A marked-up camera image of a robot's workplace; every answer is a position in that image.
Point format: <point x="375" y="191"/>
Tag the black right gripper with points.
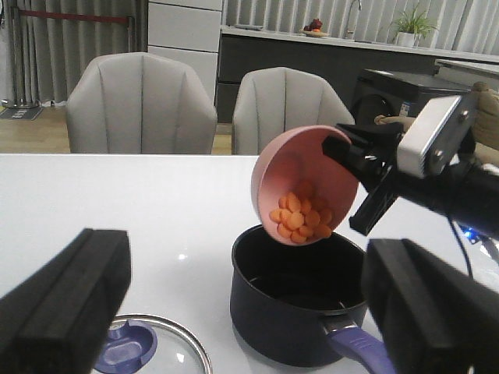
<point x="463" y="191"/>

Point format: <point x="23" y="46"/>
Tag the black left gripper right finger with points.
<point x="432" y="317"/>

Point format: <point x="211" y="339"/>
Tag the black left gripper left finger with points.
<point x="56" y="321"/>

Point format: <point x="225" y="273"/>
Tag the pink bowl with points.
<point x="297" y="156"/>

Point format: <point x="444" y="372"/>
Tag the glass lid blue knob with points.
<point x="142" y="343"/>

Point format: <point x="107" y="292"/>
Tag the orange ham slices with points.
<point x="302" y="215"/>

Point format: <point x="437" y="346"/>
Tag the dark kitchen counter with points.
<point x="336" y="60"/>

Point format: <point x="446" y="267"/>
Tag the right grey chair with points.
<point x="275" y="100"/>

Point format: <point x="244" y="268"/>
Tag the grey chair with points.
<point x="139" y="103"/>
<point x="275" y="100"/>

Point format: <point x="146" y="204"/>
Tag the dark blue saucepan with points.
<point x="303" y="305"/>

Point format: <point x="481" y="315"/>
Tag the silver faucet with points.
<point x="355" y="8"/>

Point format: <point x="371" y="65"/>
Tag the potted green plant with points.
<point x="413" y="25"/>

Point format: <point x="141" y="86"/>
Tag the fruit plate on counter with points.
<point x="314" y="29"/>

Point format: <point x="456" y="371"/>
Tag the left grey chair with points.
<point x="139" y="103"/>

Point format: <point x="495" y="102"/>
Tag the white cabinet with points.
<point x="189" y="32"/>

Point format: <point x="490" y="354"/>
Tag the red barrier belt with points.
<point x="77" y="17"/>

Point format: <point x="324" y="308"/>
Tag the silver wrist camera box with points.
<point x="436" y="135"/>

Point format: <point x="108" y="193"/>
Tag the barrier post stand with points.
<point x="17" y="98"/>

